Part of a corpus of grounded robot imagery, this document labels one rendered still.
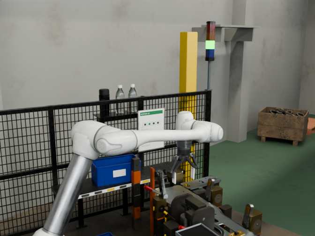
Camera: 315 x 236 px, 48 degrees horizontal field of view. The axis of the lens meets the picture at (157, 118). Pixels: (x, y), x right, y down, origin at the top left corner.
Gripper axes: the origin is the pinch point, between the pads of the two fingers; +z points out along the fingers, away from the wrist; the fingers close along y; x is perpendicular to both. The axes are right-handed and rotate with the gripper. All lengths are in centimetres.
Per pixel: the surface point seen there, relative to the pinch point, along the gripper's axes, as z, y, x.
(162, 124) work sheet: -19, 19, 55
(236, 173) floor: 114, 237, 199
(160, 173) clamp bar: -7.4, -17.3, -1.5
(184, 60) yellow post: -65, 43, 61
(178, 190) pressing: 13.3, 4.8, 11.5
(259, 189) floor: 114, 222, 140
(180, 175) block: 9.4, 14.7, 23.7
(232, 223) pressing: 13.1, 6.2, -36.6
